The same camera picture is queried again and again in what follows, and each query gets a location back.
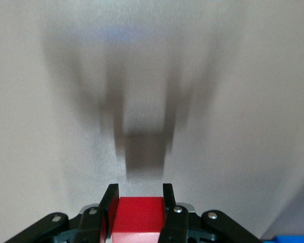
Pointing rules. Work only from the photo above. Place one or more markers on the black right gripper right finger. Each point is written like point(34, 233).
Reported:
point(174, 225)

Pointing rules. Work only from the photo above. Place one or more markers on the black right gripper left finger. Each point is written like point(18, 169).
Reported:
point(93, 225)

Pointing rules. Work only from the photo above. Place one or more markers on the red cube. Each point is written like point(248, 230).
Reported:
point(139, 217)

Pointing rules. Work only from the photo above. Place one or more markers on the blue plastic storage bin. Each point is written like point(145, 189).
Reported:
point(294, 240)

